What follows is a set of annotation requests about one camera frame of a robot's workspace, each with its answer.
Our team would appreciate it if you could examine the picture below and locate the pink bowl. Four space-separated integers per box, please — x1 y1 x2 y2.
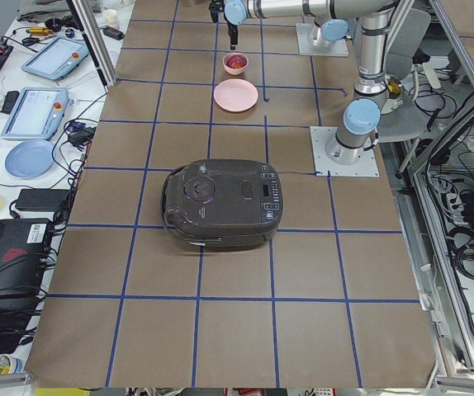
222 53 249 76

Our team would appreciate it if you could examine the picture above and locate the aluminium frame post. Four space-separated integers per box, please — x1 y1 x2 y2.
66 0 117 87

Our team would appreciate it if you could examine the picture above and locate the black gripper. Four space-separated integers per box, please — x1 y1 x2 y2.
208 0 238 50

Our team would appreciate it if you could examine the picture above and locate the black computer box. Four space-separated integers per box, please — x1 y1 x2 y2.
0 218 53 298

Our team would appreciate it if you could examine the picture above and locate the pink plate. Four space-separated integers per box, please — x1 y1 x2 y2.
213 79 258 112

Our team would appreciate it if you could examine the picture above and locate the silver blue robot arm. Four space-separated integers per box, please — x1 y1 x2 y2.
208 1 400 166

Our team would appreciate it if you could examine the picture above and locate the blue teach pendant far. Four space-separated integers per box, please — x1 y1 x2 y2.
21 37 89 81

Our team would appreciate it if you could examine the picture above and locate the blue teach pendant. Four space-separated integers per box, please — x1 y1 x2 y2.
1 87 69 140
21 37 89 81

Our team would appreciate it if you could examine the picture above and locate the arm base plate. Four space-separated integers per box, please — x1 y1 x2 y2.
310 126 379 177
296 23 348 58

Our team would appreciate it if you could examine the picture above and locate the blue teach pendant near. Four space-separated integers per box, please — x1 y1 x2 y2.
1 87 69 140

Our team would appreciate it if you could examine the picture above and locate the grey office chair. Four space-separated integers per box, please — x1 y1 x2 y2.
377 8 430 143

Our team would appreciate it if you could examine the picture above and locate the red apple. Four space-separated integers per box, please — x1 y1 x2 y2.
227 56 246 70

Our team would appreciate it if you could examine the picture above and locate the black power brick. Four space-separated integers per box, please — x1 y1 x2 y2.
15 188 69 212

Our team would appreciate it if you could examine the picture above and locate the blue plate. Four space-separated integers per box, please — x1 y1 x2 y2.
4 139 54 179

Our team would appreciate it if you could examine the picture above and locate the dark grey rice cooker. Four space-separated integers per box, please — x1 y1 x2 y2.
161 158 283 248

